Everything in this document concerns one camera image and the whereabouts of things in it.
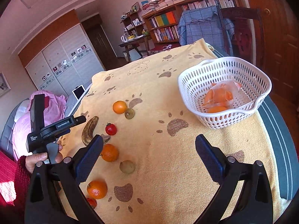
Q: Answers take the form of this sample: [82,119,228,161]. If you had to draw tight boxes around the red tomato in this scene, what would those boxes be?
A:
[105,123,118,136]
[87,198,97,209]

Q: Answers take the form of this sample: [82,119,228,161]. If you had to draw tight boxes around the mandarin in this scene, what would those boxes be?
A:
[100,144,119,162]
[87,181,107,199]

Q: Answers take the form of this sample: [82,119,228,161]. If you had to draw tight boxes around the spotted ripe banana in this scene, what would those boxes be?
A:
[82,116,99,146]

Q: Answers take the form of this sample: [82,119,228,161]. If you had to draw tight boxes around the green kiwi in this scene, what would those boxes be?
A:
[124,108,135,119]
[119,160,135,174]

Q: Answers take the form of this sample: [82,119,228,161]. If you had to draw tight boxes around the small orange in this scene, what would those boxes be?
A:
[112,101,128,114]

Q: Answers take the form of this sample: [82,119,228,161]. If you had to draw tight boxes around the bag of orange slices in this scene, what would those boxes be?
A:
[202,80,242,109]

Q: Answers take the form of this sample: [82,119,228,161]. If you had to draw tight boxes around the large orange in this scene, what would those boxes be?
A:
[207,106,227,113]

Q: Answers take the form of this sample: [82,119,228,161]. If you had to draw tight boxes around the person's left hand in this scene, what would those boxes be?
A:
[25,144,63,173]

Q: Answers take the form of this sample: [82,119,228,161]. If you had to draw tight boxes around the pink bedding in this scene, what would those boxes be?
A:
[12,90,66,161]

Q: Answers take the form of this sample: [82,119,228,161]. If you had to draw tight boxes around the white tablet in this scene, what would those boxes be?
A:
[72,84,85,100]

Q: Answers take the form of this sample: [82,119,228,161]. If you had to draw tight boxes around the white wardrobe with stickers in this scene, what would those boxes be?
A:
[18,10,105,97]

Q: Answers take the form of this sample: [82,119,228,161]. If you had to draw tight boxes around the yellow paw print towel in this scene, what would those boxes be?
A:
[75,40,281,223]

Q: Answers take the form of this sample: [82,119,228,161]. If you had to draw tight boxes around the dark wooden side table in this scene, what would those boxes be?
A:
[119,35,151,63]

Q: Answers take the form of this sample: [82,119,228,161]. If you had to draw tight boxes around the white plastic basket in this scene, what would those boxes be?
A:
[178,57,272,130]

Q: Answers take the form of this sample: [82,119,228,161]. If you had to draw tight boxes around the wooden bookshelf with books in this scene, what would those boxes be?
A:
[120,0,241,45]

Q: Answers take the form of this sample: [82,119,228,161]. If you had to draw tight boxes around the dark wooden chair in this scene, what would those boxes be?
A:
[218,7,265,69]

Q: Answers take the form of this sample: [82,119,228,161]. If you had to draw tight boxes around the brown wooden door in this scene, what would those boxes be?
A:
[248,0,298,108]

